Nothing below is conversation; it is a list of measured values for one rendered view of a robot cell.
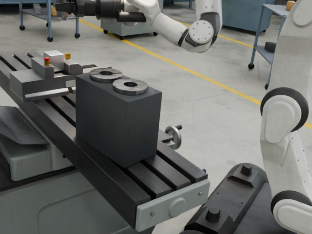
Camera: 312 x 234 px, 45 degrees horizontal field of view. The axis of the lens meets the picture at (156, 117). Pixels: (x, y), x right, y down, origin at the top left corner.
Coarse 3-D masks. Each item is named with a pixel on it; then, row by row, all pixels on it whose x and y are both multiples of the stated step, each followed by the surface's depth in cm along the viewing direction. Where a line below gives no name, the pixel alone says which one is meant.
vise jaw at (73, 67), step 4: (64, 56) 144; (64, 60) 139; (68, 60) 139; (72, 60) 140; (64, 64) 138; (68, 64) 136; (72, 64) 136; (76, 64) 137; (64, 68) 139; (68, 68) 136; (72, 68) 137; (76, 68) 138; (80, 68) 139; (68, 72) 137; (72, 72) 138; (76, 72) 139; (80, 72) 140
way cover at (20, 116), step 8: (0, 112) 133; (8, 112) 136; (16, 112) 138; (0, 120) 126; (8, 120) 129; (16, 120) 131; (24, 120) 133; (0, 128) 114; (8, 128) 122; (16, 128) 125; (24, 128) 127; (8, 136) 111; (16, 136) 118; (24, 136) 120; (32, 136) 122; (40, 136) 124
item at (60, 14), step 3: (57, 0) 120; (60, 0) 120; (63, 0) 120; (66, 0) 120; (69, 0) 121; (57, 3) 121; (57, 12) 122; (60, 12) 121; (63, 12) 121; (66, 12) 121; (57, 15) 122; (60, 15) 122; (63, 15) 122; (66, 15) 122; (69, 15) 123
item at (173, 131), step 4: (168, 128) 179; (172, 128) 176; (176, 128) 176; (180, 128) 178; (168, 132) 181; (172, 132) 178; (176, 132) 175; (172, 136) 178; (176, 136) 175; (180, 136) 174; (172, 140) 179; (176, 140) 177; (180, 140) 175; (176, 144) 176; (180, 144) 176; (176, 148) 177
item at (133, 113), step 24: (96, 72) 103; (120, 72) 105; (96, 96) 99; (120, 96) 93; (144, 96) 94; (96, 120) 102; (120, 120) 94; (144, 120) 97; (96, 144) 105; (120, 144) 97; (144, 144) 101
